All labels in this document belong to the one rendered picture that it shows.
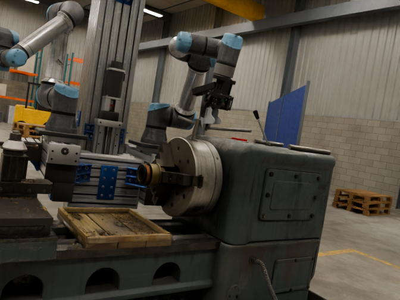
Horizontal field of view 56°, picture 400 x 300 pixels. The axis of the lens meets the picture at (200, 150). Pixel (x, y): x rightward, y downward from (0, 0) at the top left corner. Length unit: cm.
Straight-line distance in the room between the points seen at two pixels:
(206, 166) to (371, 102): 1137
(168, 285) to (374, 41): 1220
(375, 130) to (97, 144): 1088
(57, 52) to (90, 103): 31
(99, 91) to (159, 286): 115
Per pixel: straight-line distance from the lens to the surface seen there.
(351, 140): 1269
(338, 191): 927
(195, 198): 138
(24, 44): 186
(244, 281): 159
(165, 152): 149
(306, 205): 171
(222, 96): 136
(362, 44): 1331
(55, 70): 205
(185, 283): 147
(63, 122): 190
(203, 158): 139
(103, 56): 215
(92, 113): 213
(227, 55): 138
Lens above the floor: 128
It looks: 3 degrees down
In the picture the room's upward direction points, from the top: 9 degrees clockwise
